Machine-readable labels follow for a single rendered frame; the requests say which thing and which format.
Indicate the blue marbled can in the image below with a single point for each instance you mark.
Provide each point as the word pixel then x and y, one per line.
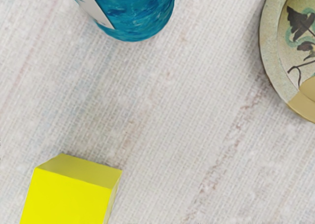
pixel 140 9

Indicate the painted ceramic plate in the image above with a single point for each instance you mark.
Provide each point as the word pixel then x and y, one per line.
pixel 278 61

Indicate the yellow block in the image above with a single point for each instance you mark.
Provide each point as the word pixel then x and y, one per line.
pixel 66 199

